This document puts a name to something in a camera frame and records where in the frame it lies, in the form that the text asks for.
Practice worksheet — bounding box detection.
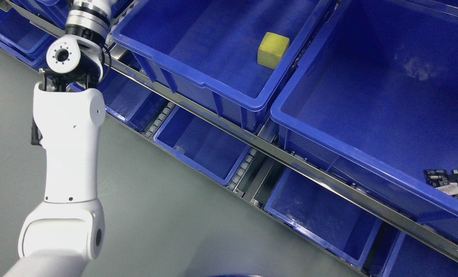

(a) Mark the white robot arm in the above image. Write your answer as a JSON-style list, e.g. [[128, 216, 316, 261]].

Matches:
[[5, 0, 116, 277]]

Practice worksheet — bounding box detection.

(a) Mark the blue plastic bin lower right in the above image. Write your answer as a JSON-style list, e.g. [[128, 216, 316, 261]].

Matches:
[[378, 232, 458, 277]]

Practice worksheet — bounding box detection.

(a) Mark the yellow foam block notched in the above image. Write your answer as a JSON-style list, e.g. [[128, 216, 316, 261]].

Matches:
[[257, 32, 290, 70]]

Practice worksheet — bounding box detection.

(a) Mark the blue plastic bin far left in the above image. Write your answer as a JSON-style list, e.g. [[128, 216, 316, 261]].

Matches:
[[0, 9, 56, 70]]

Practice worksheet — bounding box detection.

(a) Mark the green circuit board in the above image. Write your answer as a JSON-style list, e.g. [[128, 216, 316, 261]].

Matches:
[[423, 169, 458, 200]]

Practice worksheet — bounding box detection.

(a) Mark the blue plastic bin shelf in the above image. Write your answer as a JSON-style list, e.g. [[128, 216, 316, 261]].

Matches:
[[112, 0, 333, 132], [97, 70, 166, 132], [265, 169, 381, 268], [153, 107, 250, 186]]

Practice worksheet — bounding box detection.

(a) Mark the blue plastic bin middle shelf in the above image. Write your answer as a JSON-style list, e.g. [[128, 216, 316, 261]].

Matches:
[[112, 0, 333, 132]]

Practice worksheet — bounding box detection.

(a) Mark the blue plastic bin lower shelf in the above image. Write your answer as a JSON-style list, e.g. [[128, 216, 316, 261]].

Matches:
[[97, 70, 166, 132], [265, 169, 381, 268], [153, 107, 250, 186]]

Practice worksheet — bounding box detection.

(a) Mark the large blue plastic bin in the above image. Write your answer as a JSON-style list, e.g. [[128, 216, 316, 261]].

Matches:
[[270, 0, 458, 244]]

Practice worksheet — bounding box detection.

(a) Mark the metal shelf rack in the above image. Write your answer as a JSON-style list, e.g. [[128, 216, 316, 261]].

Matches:
[[0, 0, 458, 277]]

